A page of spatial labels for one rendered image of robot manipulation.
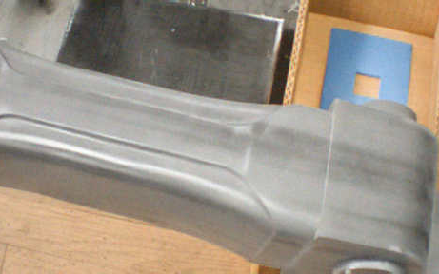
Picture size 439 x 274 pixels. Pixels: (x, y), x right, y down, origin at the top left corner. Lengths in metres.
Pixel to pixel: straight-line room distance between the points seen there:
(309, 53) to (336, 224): 0.45
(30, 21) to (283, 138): 0.50
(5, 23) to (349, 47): 0.29
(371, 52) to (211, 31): 0.13
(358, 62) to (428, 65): 0.06
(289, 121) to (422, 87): 0.43
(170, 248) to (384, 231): 0.38
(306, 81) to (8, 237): 0.26
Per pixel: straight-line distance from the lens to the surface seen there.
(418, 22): 0.94
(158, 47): 0.92
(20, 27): 0.97
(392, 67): 0.93
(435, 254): 0.57
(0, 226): 0.89
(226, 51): 0.91
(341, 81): 0.92
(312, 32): 0.94
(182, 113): 0.50
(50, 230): 0.88
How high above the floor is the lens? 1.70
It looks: 63 degrees down
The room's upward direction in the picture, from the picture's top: 1 degrees counter-clockwise
